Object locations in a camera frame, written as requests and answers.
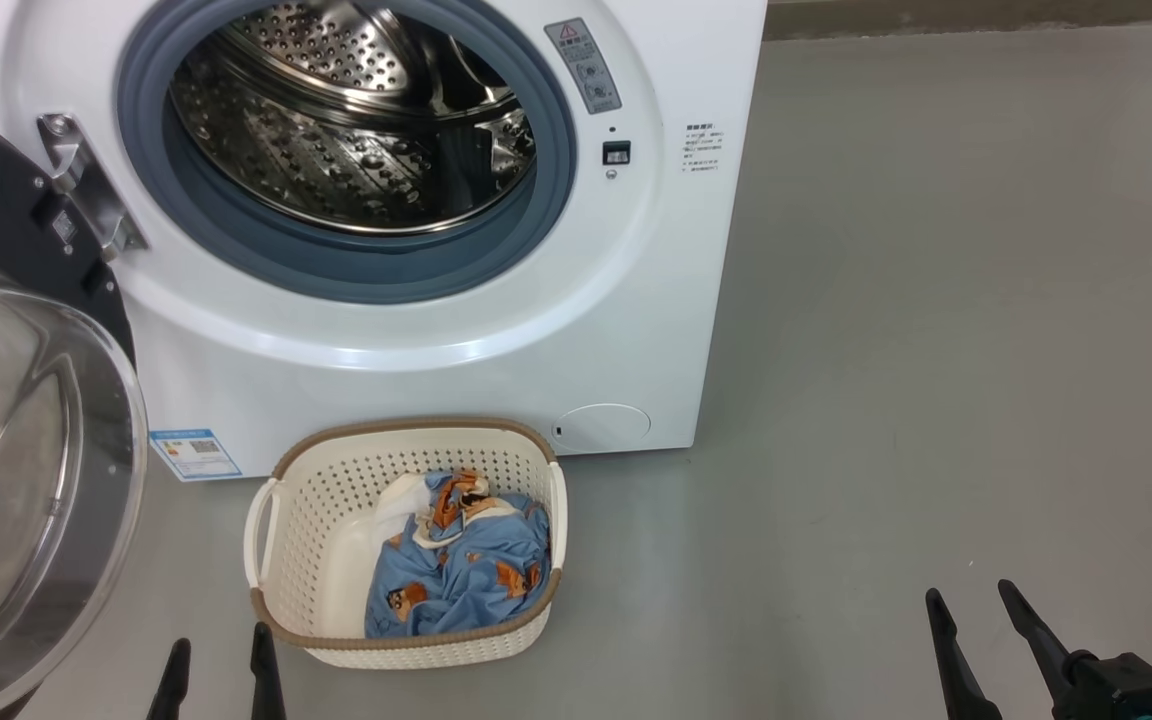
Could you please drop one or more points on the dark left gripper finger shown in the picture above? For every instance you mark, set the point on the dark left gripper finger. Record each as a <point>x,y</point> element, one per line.
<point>266,680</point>
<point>174,690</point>

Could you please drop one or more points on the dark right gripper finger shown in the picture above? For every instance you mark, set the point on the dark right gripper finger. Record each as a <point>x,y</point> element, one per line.
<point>956,670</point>
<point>1041,640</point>

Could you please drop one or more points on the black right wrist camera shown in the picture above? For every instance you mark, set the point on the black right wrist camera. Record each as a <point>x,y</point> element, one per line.
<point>1126,690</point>

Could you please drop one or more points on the cream perforated laundry basket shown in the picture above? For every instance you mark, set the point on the cream perforated laundry basket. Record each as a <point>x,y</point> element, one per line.
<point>306,560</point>

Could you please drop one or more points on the white garment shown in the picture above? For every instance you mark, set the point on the white garment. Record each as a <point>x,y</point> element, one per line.
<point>398,500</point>

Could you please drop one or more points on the black door latch slot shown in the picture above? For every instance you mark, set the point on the black door latch slot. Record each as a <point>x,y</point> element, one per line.
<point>617,153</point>

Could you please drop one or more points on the grey warning label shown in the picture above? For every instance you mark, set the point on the grey warning label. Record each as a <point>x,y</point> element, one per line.
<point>584,65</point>

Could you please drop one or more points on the small printed text sticker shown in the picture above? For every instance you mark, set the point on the small printed text sticker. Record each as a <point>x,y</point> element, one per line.
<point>704,148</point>

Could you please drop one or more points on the stainless steel washing machine drum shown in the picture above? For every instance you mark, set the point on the stainless steel washing machine drum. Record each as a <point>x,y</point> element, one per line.
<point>336,160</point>

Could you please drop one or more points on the metal door hinge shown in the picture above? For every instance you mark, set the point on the metal door hinge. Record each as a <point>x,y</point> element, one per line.
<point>86,190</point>

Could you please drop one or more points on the blue energy label sticker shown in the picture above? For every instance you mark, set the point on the blue energy label sticker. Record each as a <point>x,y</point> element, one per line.
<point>196,455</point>

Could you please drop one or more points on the round white filter cover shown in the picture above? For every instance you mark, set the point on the round white filter cover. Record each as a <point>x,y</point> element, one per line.
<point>601,427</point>

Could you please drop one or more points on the white front-load washing machine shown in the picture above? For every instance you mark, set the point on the white front-load washing machine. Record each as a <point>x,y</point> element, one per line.
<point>696,300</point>

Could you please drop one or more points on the blue garment with orange print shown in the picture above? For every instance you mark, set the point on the blue garment with orange print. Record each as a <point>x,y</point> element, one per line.
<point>466,580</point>

